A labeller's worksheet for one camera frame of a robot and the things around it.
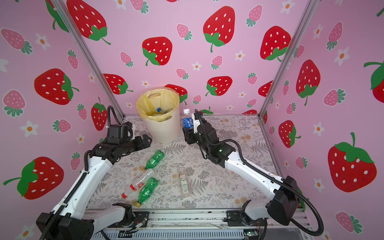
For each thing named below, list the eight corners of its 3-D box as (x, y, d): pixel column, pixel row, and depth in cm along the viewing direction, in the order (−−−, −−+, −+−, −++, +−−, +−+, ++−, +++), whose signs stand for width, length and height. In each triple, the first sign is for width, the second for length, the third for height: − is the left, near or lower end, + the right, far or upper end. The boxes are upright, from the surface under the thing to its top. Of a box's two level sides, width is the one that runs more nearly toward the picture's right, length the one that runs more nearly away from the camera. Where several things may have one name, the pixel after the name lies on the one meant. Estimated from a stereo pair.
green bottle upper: (145, 169, 94) (142, 164, 89) (160, 153, 101) (158, 149, 96) (150, 173, 92) (148, 169, 87) (165, 157, 99) (164, 153, 94)
